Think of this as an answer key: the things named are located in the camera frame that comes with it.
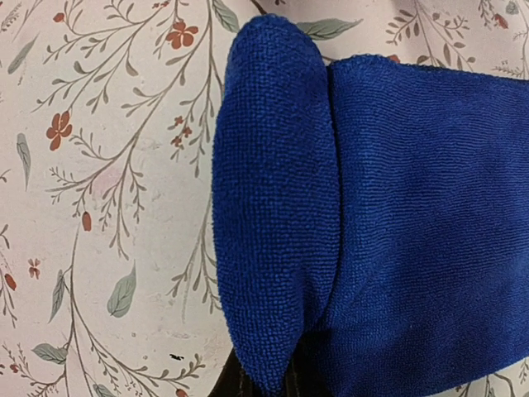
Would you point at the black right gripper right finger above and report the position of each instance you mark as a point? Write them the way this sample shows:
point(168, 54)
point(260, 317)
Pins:
point(302, 378)

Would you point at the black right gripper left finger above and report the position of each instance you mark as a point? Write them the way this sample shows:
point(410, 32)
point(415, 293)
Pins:
point(233, 381)

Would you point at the blue towel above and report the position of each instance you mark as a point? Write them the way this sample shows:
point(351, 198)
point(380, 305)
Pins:
point(374, 213)

